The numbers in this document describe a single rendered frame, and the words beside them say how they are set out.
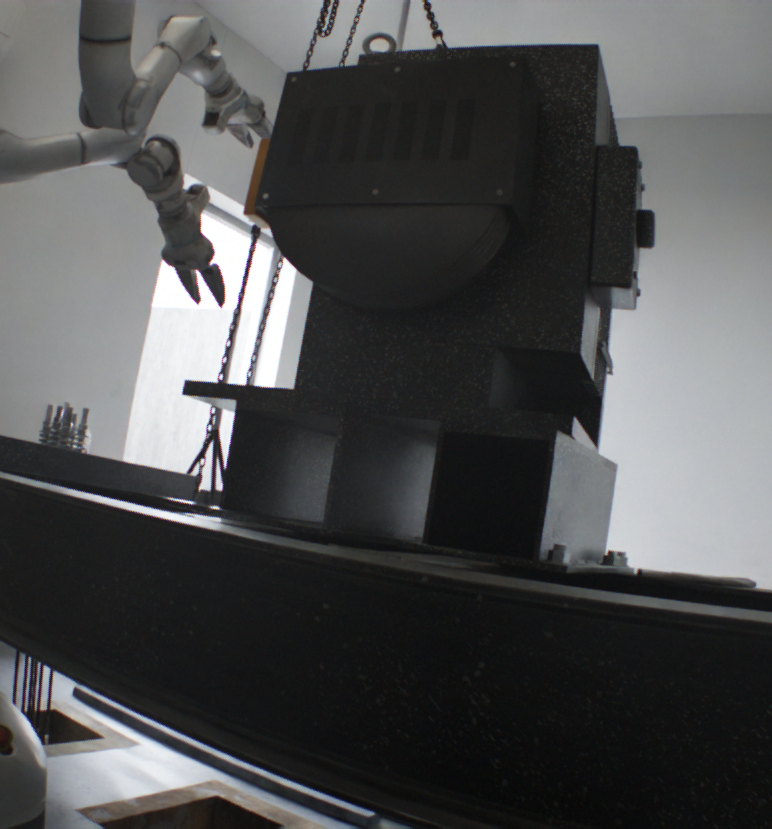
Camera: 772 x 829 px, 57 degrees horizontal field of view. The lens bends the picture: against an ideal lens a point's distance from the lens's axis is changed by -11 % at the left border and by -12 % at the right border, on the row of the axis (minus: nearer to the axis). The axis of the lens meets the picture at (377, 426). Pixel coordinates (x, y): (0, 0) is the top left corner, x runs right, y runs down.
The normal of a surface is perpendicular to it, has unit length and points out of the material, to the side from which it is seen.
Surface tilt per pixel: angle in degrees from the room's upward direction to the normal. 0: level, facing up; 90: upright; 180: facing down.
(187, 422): 90
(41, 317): 90
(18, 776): 85
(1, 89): 90
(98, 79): 156
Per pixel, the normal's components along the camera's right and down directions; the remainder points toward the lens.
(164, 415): 0.84, 0.07
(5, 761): 0.96, -0.15
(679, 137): -0.51, -0.18
